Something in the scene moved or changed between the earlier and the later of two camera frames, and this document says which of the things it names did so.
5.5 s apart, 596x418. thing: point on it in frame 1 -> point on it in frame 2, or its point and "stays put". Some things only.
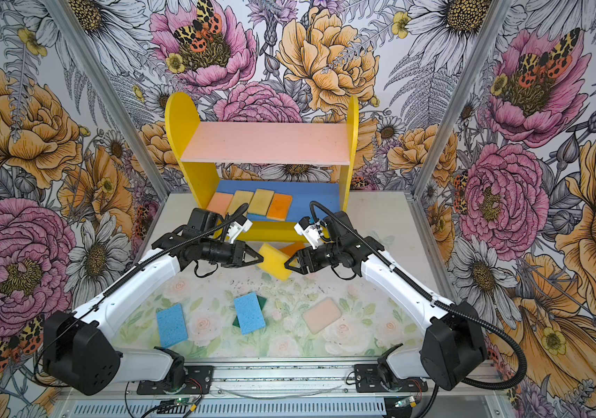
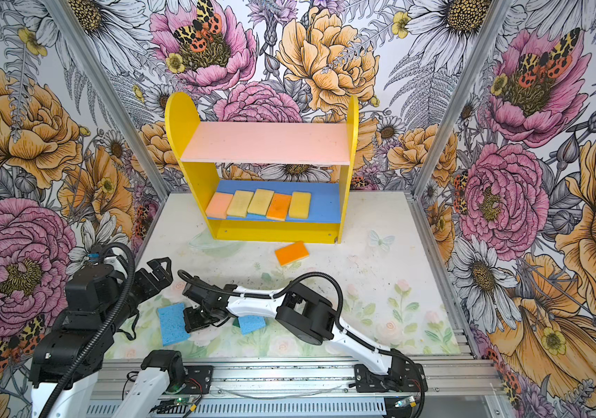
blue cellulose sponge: [249, 313] stays put
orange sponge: [292, 248] stays put
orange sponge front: [280, 207] stays put
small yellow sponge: [274, 262] -> [300, 205]
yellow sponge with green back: [240, 198] stays put
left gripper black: [238, 255] -> [165, 277]
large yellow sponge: [260, 202] stays put
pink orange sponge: [220, 203] stays put
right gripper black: [313, 265] -> [192, 323]
